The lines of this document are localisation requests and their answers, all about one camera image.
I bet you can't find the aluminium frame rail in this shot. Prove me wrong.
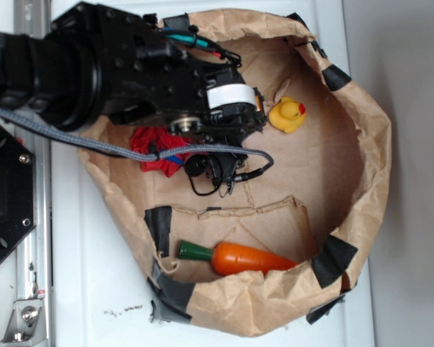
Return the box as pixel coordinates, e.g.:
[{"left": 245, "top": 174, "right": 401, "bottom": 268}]
[{"left": 0, "top": 0, "right": 54, "bottom": 344}]

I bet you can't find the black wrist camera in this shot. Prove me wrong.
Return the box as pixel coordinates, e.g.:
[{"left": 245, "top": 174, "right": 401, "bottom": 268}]
[{"left": 184, "top": 153, "right": 247, "bottom": 197}]

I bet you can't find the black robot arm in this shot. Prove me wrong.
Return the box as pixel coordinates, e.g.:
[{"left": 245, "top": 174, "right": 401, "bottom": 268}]
[{"left": 0, "top": 2, "right": 267, "bottom": 142}]

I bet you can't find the grey braided cable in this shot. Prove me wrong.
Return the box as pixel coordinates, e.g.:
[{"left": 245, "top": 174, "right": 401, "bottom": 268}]
[{"left": 0, "top": 104, "right": 275, "bottom": 181}]

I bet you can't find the red crumpled paper ball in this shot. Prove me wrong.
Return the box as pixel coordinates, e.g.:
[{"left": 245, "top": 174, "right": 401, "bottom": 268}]
[{"left": 129, "top": 127, "right": 190, "bottom": 178}]

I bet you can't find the orange toy carrot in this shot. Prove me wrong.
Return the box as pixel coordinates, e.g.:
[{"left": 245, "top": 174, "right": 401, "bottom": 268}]
[{"left": 177, "top": 240, "right": 297, "bottom": 275}]

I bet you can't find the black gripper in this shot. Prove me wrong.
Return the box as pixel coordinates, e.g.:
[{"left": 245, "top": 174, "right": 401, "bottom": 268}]
[{"left": 51, "top": 3, "right": 266, "bottom": 143}]

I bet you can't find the yellow rubber duck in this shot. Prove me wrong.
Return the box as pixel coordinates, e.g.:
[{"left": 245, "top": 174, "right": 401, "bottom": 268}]
[{"left": 268, "top": 96, "right": 306, "bottom": 134}]

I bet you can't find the brown paper bag tray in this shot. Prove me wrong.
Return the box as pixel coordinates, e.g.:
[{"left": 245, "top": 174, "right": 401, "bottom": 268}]
[{"left": 79, "top": 9, "right": 391, "bottom": 337}]

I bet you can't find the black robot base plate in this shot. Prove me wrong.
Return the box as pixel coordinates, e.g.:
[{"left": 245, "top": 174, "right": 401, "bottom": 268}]
[{"left": 0, "top": 125, "right": 35, "bottom": 264}]

